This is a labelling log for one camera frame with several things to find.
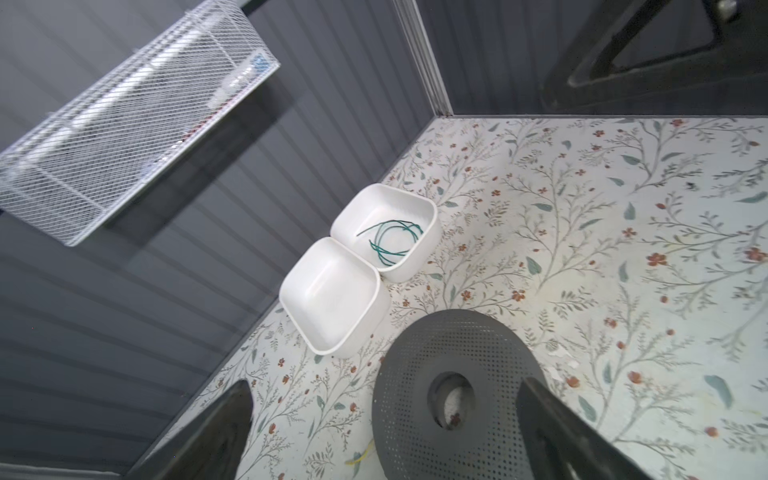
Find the white wire mesh basket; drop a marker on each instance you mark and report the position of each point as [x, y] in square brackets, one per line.
[87, 161]

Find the items in white basket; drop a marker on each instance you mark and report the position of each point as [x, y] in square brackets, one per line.
[256, 64]

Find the grey perforated cable spool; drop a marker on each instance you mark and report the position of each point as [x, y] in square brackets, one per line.
[444, 402]

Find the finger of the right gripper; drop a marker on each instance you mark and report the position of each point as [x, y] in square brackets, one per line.
[586, 75]

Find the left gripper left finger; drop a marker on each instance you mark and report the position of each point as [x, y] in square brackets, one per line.
[209, 447]

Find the white tray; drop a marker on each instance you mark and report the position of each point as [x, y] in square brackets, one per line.
[392, 229]
[335, 299]

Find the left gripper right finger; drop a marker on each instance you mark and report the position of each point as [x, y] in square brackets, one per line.
[560, 445]

